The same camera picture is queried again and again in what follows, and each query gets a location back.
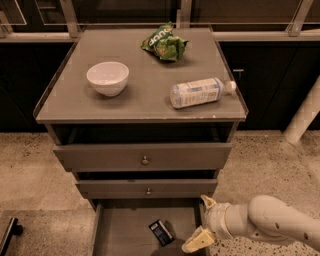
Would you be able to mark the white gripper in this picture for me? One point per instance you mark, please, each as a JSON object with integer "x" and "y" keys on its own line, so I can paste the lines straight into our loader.
{"x": 216, "y": 217}

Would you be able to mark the blue rxbar wrapper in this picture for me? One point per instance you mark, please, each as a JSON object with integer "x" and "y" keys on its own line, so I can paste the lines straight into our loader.
{"x": 161, "y": 233}

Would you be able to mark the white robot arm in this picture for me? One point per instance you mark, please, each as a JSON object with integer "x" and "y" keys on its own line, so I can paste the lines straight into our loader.
{"x": 269, "y": 191}

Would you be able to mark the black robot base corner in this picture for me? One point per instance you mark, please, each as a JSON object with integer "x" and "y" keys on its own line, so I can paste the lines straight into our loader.
{"x": 13, "y": 229}

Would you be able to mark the grey top drawer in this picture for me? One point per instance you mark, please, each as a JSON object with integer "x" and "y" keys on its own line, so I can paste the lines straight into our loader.
{"x": 143, "y": 157}

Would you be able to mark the grey drawer cabinet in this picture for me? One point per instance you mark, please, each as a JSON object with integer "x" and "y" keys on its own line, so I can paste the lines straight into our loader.
{"x": 75, "y": 113}

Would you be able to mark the grey middle drawer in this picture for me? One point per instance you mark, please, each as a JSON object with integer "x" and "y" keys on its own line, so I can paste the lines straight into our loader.
{"x": 144, "y": 189}

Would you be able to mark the clear plastic water bottle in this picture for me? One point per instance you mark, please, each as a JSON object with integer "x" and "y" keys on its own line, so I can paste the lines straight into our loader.
{"x": 200, "y": 92}

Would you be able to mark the white ceramic bowl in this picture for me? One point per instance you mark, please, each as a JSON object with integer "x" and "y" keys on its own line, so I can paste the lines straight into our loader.
{"x": 108, "y": 78}

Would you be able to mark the green chip bag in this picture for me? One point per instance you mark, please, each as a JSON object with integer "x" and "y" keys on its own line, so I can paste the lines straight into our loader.
{"x": 163, "y": 44}

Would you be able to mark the metal railing frame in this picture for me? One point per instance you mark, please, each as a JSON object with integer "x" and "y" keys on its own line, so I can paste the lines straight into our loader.
{"x": 229, "y": 20}

